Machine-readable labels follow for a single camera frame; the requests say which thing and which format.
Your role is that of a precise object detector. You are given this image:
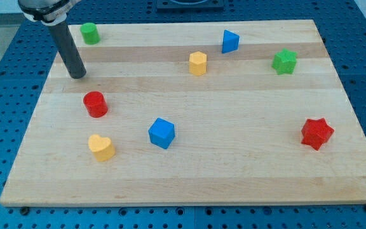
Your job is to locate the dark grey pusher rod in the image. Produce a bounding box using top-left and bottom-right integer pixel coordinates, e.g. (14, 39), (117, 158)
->
(48, 21), (86, 79)

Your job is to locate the yellow heart block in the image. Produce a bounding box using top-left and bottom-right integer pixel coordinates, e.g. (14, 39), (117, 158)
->
(88, 134), (116, 162)

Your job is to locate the blue cube block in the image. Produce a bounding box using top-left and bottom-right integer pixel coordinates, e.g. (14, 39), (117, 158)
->
(148, 118), (175, 149)

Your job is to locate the green cylinder block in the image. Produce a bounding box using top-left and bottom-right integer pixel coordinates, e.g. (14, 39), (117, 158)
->
(80, 22), (100, 45)

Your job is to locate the red cylinder block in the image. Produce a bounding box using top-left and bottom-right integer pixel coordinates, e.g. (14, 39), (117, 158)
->
(83, 91), (108, 118)

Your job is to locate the yellow hexagon block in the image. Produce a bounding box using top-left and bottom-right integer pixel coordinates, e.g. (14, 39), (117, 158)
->
(189, 52), (207, 76)

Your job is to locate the blue triangle block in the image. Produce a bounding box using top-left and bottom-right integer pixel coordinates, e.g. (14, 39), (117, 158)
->
(222, 30), (240, 53)

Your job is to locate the wooden board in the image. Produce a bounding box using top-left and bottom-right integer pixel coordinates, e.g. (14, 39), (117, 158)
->
(0, 20), (366, 207)

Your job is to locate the green star block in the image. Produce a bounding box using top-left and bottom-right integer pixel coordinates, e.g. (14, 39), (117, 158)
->
(272, 48), (297, 75)

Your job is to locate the red star block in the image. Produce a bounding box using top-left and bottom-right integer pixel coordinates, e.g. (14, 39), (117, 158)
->
(301, 118), (334, 151)

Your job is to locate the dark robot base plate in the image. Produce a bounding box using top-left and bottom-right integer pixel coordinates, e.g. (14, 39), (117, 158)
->
(156, 0), (224, 10)

